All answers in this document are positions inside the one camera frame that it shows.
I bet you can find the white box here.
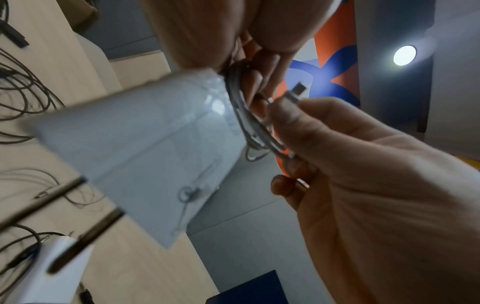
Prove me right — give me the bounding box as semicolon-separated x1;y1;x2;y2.
0;234;95;304

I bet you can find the grey cable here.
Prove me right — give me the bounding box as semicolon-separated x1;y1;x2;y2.
221;61;312;163

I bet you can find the orange and blue wall poster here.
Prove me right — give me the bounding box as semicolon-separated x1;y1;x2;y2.
275;0;362;179

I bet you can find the person's left hand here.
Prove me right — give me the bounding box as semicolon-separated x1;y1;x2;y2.
138;0;343;119

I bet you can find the round ceiling light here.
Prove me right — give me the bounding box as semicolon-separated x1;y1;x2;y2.
392;45;418;67

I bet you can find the black cable bundle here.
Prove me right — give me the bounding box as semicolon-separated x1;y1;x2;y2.
0;47;67;146

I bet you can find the person's right hand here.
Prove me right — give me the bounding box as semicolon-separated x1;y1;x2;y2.
270;97;480;304

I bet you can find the dark blue box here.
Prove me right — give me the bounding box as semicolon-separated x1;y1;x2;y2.
205;269;290;304

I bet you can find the thin black cable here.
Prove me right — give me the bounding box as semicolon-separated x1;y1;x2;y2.
0;168;96;206

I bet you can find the black pen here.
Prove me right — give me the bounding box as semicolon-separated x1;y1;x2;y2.
0;176;88;230
46;207;126;274

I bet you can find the black cable with blue tie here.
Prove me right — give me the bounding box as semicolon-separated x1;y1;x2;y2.
0;224;51;278

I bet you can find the white plastic bag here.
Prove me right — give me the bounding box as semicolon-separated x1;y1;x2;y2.
26;70;249;250

